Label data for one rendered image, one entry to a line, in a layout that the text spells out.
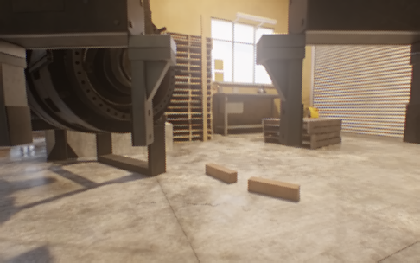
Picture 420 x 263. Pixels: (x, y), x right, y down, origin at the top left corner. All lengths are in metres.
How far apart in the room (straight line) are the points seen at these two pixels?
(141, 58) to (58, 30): 0.07
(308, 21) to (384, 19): 0.06
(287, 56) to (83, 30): 0.18
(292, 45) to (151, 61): 0.13
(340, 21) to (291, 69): 0.05
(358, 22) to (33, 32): 0.28
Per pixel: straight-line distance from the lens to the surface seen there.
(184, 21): 6.13
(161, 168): 2.31
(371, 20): 0.24
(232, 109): 5.52
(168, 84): 0.97
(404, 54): 5.88
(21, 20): 0.26
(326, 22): 0.22
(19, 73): 0.29
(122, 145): 3.54
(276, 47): 0.21
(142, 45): 0.21
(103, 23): 0.22
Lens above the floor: 0.69
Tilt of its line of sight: 6 degrees down
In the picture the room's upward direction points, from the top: straight up
